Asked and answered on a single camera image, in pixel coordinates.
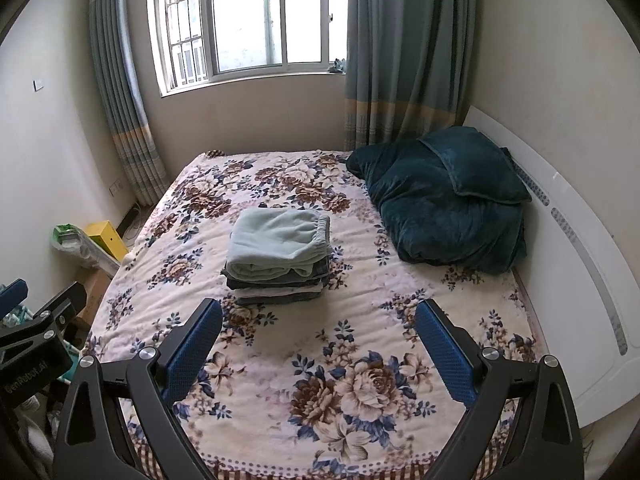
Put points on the window with white frame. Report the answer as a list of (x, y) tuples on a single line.
[(199, 42)]

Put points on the right grey-blue curtain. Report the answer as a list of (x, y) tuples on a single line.
[(407, 67)]

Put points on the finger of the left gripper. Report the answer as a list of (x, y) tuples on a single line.
[(57, 313), (12, 296)]

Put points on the left grey-blue curtain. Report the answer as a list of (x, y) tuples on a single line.
[(121, 98)]

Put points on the wall switch plate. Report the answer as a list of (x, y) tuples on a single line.
[(38, 84)]

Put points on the light green fleece pants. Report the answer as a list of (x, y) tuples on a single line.
[(270, 242)]

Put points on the yellow box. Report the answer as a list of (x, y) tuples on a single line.
[(105, 235)]

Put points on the white bed headboard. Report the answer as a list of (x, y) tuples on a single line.
[(577, 281)]

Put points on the folded dark blue garment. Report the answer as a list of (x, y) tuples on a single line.
[(319, 273)]

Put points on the dark teal velvet quilt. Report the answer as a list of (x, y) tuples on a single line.
[(427, 221)]

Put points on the floral bed blanket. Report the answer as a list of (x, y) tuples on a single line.
[(339, 387)]

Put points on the grey-blue curtain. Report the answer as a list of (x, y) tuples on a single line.
[(407, 67), (121, 98)]

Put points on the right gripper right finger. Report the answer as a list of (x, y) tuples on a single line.
[(543, 441)]

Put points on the folded grey striped garment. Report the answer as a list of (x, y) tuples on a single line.
[(278, 295)]

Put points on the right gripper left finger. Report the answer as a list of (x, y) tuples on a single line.
[(93, 440)]

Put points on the dark teal pillow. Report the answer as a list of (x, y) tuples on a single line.
[(476, 166)]

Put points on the brown cardboard box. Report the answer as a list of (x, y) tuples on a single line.
[(96, 283)]

